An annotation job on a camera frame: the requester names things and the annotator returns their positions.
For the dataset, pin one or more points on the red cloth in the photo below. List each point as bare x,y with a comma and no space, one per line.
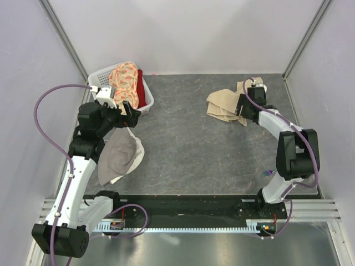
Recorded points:
140,90

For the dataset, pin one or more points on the iridescent rainbow fork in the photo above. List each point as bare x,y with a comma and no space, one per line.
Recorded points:
268,172

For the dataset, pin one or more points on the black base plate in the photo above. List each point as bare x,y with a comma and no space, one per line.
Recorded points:
242,208

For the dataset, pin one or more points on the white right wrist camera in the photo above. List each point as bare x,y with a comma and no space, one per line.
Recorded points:
254,83

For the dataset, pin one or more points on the grey cloth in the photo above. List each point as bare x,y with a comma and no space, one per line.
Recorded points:
104,173

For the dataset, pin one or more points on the beige cloth napkin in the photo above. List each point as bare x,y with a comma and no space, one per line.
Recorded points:
222,103

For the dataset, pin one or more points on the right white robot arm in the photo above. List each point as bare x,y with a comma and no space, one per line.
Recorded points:
297,155

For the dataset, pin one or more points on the orange floral cloth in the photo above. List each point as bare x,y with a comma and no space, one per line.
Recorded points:
124,78

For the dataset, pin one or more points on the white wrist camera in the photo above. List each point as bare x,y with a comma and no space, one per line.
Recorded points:
105,96
254,83

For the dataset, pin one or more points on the slotted cable duct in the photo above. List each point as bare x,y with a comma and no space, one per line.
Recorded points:
108,227

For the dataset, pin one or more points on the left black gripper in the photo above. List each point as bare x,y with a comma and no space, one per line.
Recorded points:
123,120

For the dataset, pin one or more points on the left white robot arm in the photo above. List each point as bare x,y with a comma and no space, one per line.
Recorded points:
66,229

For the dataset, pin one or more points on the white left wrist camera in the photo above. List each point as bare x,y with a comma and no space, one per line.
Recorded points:
105,96

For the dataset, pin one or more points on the white plastic basket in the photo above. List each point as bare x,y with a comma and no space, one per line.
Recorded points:
100,78

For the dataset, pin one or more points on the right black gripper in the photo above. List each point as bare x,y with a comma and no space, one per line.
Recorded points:
241,102

